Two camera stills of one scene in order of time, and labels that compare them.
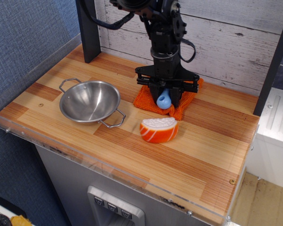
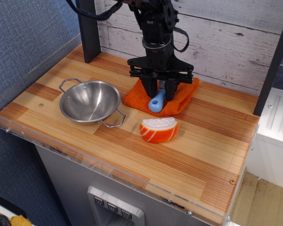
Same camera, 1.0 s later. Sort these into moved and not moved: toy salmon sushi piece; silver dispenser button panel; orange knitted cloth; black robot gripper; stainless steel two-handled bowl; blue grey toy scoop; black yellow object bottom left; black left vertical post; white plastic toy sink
Moved: black robot gripper; blue grey toy scoop; orange knitted cloth
Not moved: toy salmon sushi piece; black yellow object bottom left; black left vertical post; white plastic toy sink; stainless steel two-handled bowl; silver dispenser button panel
